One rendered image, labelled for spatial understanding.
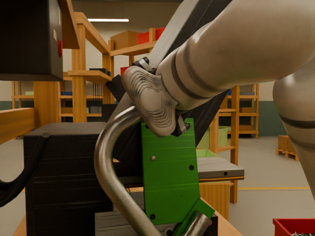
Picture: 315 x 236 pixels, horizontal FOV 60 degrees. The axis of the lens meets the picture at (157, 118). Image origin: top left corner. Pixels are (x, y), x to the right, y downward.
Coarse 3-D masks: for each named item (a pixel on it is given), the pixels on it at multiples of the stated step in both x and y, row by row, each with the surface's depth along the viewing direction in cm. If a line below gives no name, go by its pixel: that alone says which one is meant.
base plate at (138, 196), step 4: (132, 192) 121; (136, 192) 121; (140, 192) 121; (132, 196) 116; (136, 196) 116; (140, 196) 116; (136, 200) 111; (140, 200) 111; (140, 204) 107; (116, 208) 103
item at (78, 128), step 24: (24, 144) 55; (48, 144) 56; (72, 144) 58; (48, 168) 56; (72, 168) 58; (48, 192) 57; (72, 192) 58; (96, 192) 59; (48, 216) 57; (72, 216) 58
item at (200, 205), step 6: (198, 198) 55; (198, 204) 55; (204, 204) 55; (192, 210) 54; (198, 210) 55; (204, 210) 55; (210, 210) 55; (186, 216) 54; (192, 216) 54; (210, 216) 55; (180, 222) 54; (186, 222) 54; (180, 228) 53; (174, 234) 53; (180, 234) 53
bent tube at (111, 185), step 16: (128, 112) 47; (112, 128) 45; (96, 144) 44; (112, 144) 45; (96, 160) 43; (112, 176) 43; (112, 192) 43; (128, 192) 44; (128, 208) 43; (144, 224) 44
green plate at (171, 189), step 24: (192, 120) 58; (144, 144) 55; (168, 144) 56; (192, 144) 57; (144, 168) 54; (168, 168) 55; (192, 168) 56; (144, 192) 53; (168, 192) 54; (192, 192) 55; (168, 216) 53
